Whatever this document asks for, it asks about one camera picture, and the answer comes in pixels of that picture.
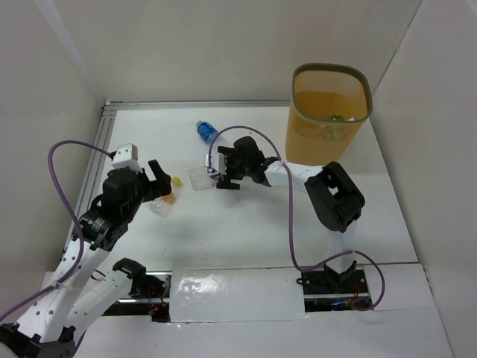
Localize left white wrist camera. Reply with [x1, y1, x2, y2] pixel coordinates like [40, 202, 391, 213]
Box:
[112, 143, 141, 172]

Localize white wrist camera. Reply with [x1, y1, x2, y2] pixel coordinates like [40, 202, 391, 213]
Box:
[204, 153, 227, 177]
[112, 143, 141, 172]

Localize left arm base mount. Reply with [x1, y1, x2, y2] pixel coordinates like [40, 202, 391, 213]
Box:
[103, 271, 172, 323]

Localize green plastic bottle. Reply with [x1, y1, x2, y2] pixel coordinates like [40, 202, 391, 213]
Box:
[329, 115, 346, 122]

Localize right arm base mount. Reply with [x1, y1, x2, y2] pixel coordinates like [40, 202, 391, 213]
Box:
[295, 268, 373, 313]

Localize yellow mesh waste bin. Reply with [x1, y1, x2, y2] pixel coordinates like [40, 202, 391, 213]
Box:
[285, 63, 373, 166]

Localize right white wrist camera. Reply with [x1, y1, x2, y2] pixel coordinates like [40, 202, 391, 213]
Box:
[204, 153, 227, 177]

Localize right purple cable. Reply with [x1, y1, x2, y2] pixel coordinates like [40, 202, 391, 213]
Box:
[207, 125, 386, 312]

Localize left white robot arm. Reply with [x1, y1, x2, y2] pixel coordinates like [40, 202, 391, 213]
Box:
[1, 160, 171, 357]

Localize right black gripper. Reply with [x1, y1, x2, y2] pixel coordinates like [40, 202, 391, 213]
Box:
[217, 146, 251, 190]

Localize orange cap small bottle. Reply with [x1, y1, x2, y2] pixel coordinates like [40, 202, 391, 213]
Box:
[149, 176, 183, 217]

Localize blue label plastic bottle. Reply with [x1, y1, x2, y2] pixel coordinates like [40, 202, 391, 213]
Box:
[196, 121, 218, 145]

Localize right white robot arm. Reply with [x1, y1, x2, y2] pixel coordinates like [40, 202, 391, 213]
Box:
[207, 136, 365, 292]

